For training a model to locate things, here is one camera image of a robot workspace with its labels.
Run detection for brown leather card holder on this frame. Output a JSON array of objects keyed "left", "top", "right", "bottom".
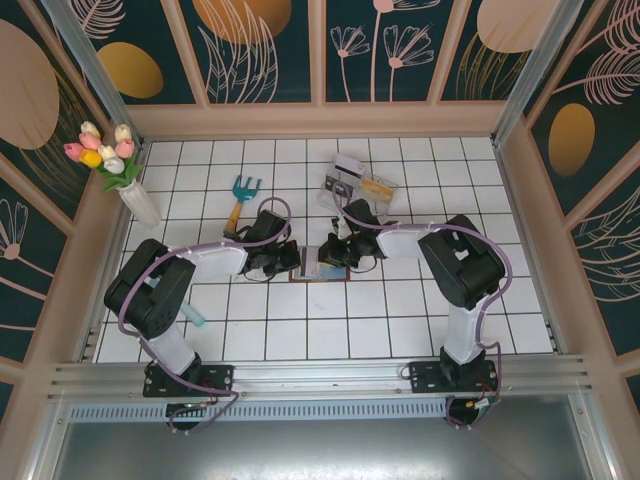
[{"left": 288, "top": 243, "right": 350, "bottom": 284}]

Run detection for white card with pink print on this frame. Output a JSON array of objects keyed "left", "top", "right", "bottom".
[{"left": 298, "top": 244, "right": 322, "bottom": 279}]

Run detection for clear acrylic card organizer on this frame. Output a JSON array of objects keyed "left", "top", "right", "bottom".
[{"left": 317, "top": 154, "right": 400, "bottom": 220}]

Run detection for black card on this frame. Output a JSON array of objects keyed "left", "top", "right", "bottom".
[{"left": 323, "top": 171, "right": 354, "bottom": 194}]

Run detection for white card with dark stripe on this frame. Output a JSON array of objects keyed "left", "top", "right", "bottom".
[{"left": 332, "top": 154, "right": 370, "bottom": 184}]

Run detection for light teal plastic tool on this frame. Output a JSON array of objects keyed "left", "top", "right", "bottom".
[{"left": 144, "top": 277, "right": 207, "bottom": 329}]

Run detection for white ribbed vase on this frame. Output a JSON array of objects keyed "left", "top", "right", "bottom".
[{"left": 119, "top": 182, "right": 162, "bottom": 229}]

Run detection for green artificial tulip leaves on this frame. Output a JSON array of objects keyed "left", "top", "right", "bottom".
[{"left": 102, "top": 157, "right": 146, "bottom": 194}]

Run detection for green circuit board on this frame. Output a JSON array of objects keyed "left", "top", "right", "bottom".
[{"left": 469, "top": 395, "right": 502, "bottom": 417}]

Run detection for teal toy rake wooden handle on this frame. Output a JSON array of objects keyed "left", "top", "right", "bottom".
[{"left": 223, "top": 174, "right": 262, "bottom": 239}]

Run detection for aluminium frame rail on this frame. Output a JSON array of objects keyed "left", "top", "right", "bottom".
[{"left": 47, "top": 353, "right": 596, "bottom": 401}]

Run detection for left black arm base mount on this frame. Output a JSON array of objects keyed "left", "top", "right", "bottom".
[{"left": 143, "top": 363, "right": 236, "bottom": 399}]

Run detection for grey slotted cable duct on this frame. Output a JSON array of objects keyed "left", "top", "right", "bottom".
[{"left": 67, "top": 399, "right": 451, "bottom": 424}]

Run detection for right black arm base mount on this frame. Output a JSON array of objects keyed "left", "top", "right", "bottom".
[{"left": 408, "top": 359, "right": 501, "bottom": 396}]

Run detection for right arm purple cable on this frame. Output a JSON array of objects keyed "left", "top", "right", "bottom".
[{"left": 331, "top": 180, "right": 514, "bottom": 430}]

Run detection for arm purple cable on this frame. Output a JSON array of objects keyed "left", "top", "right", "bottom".
[
  {"left": 331, "top": 180, "right": 514, "bottom": 430},
  {"left": 117, "top": 197, "right": 294, "bottom": 435}
]

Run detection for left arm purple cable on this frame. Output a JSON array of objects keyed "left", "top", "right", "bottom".
[{"left": 117, "top": 197, "right": 294, "bottom": 435}]

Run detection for aluminium corner post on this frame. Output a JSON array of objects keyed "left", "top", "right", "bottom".
[
  {"left": 491, "top": 0, "right": 587, "bottom": 147},
  {"left": 40, "top": 0, "right": 147, "bottom": 146}
]

